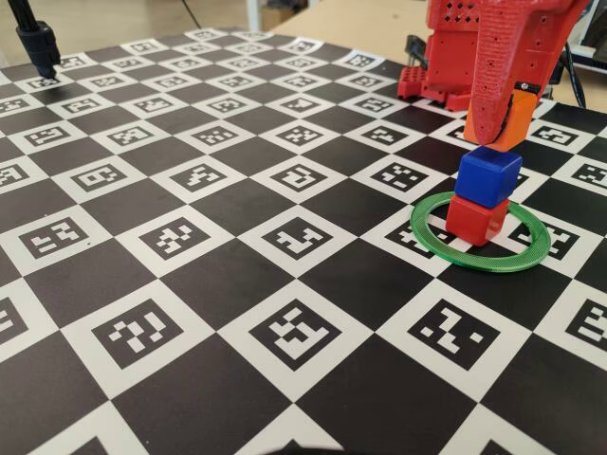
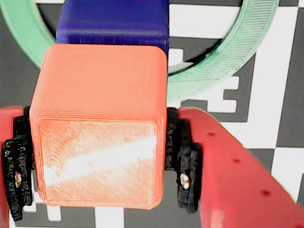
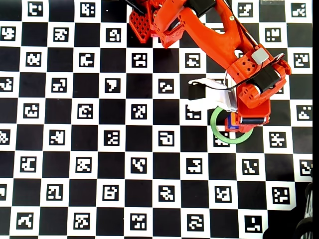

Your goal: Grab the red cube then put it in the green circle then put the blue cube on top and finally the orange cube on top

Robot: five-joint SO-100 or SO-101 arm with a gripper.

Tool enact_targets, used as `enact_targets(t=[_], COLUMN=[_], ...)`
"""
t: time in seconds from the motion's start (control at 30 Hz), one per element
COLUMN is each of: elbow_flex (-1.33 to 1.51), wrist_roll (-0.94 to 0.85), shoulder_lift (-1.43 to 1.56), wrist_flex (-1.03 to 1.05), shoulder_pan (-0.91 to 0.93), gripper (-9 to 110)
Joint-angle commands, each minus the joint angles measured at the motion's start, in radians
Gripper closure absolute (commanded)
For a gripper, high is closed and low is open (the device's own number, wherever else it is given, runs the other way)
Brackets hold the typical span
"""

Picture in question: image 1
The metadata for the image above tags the red-orange lattice robot base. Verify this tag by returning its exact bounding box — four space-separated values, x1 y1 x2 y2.
396 65 471 113

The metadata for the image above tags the blue cube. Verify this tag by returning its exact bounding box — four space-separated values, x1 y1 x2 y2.
455 145 524 209

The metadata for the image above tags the brown cardboard box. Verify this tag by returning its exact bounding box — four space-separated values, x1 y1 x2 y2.
261 7 295 29

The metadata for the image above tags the green ring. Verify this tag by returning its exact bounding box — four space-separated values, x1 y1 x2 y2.
410 191 552 275

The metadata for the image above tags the red cube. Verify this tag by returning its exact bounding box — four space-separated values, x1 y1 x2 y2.
445 194 511 247

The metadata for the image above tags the black white marker checkerboard mat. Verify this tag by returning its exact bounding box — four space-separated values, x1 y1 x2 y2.
0 27 607 455

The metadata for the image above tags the red-orange gripper finger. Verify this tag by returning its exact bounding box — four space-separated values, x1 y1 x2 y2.
513 0 592 95
468 0 538 145

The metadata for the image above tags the black tripod leg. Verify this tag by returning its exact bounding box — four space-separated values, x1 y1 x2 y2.
7 0 62 80

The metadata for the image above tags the thin dark floor cable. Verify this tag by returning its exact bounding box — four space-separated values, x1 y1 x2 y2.
178 0 204 28

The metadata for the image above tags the thick black power cable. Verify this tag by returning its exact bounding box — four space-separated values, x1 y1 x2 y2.
562 42 588 108

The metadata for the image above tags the black table clamp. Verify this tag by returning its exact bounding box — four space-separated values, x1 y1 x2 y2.
406 34 429 66

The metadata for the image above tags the orange cube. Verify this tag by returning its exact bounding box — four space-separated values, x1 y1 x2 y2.
462 89 538 153

